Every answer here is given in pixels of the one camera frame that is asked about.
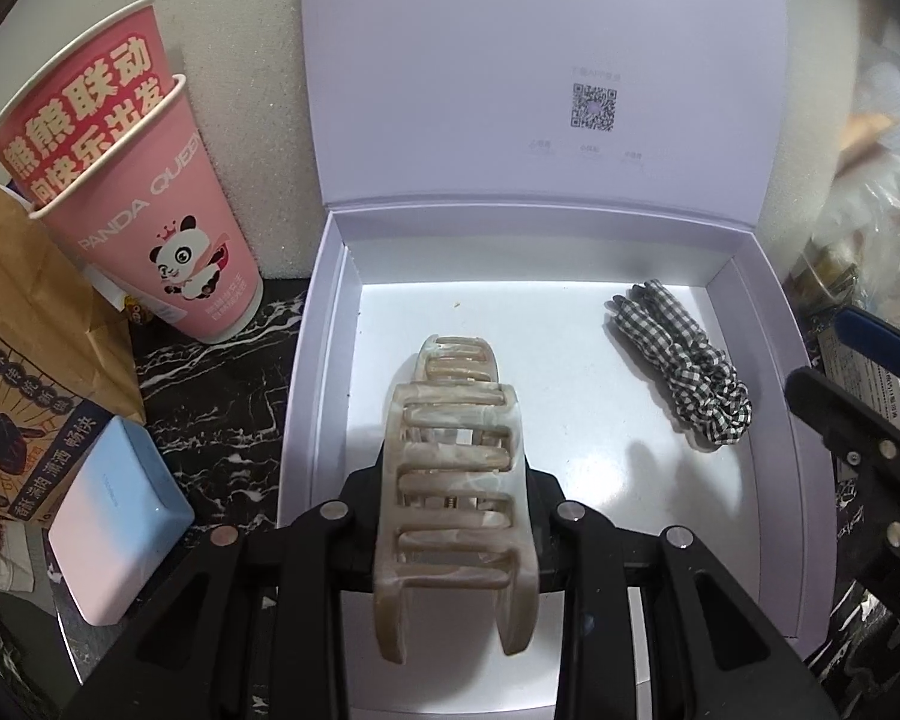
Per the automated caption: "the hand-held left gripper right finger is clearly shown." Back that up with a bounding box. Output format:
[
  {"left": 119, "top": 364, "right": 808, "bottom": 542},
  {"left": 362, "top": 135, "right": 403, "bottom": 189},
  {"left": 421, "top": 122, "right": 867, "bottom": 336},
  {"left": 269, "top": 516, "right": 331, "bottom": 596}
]
[{"left": 521, "top": 465, "right": 845, "bottom": 720}]

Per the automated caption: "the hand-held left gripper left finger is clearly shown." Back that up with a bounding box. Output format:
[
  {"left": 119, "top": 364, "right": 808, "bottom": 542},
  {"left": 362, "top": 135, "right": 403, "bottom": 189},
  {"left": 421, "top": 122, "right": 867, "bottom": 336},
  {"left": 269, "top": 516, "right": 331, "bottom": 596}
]
[{"left": 64, "top": 461, "right": 391, "bottom": 720}]

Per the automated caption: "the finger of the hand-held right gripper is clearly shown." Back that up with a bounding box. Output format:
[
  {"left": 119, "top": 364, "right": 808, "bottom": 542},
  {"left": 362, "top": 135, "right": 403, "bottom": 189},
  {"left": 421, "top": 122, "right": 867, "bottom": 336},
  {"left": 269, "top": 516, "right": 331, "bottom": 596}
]
[
  {"left": 786, "top": 366, "right": 900, "bottom": 550},
  {"left": 832, "top": 306, "right": 900, "bottom": 385}
]

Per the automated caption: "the beige marbled hair claw clip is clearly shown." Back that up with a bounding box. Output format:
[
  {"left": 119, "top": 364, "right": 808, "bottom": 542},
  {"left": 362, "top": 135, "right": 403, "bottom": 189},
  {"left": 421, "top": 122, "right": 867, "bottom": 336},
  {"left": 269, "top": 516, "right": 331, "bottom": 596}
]
[{"left": 371, "top": 335, "right": 535, "bottom": 665}]

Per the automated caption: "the lavender gift box with lid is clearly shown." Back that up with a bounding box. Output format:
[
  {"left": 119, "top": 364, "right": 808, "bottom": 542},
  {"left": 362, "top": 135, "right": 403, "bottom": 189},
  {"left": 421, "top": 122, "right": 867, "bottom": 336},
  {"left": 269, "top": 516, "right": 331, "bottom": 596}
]
[{"left": 276, "top": 0, "right": 841, "bottom": 720}]

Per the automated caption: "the white printed label packet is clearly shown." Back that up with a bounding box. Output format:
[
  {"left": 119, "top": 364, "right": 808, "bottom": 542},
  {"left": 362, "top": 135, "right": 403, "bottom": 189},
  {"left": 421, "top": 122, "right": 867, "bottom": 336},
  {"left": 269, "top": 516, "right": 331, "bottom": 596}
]
[{"left": 819, "top": 328, "right": 900, "bottom": 460}]

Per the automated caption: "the black white gingham scrunchie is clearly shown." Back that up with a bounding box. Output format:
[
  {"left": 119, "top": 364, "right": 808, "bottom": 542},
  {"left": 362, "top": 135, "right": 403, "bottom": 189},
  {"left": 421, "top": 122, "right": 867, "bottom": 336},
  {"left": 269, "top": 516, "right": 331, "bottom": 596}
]
[{"left": 606, "top": 279, "right": 753, "bottom": 452}]

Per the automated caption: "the pink blue gradient small box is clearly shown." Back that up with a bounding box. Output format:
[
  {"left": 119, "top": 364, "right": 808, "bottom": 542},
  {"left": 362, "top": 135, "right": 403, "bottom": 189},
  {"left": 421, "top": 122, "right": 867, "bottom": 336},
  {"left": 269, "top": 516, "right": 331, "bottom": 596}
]
[{"left": 47, "top": 416, "right": 196, "bottom": 627}]

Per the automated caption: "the pink paper cup panda picture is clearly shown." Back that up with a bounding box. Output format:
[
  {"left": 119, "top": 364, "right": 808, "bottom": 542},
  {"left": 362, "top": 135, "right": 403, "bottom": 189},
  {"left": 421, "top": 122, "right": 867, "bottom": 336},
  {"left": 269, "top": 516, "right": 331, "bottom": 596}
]
[{"left": 30, "top": 75, "right": 265, "bottom": 344}]

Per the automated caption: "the brown printed paper bag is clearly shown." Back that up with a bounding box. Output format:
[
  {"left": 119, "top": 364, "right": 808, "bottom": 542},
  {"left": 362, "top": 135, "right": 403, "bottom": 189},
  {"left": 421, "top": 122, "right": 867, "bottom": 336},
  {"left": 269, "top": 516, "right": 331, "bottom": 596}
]
[{"left": 0, "top": 163, "right": 147, "bottom": 563}]

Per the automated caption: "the pink paper cup red print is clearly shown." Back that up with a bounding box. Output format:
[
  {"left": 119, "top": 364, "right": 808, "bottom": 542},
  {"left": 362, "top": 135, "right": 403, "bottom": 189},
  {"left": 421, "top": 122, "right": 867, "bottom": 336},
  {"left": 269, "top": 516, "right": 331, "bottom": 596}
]
[{"left": 0, "top": 4, "right": 188, "bottom": 200}]

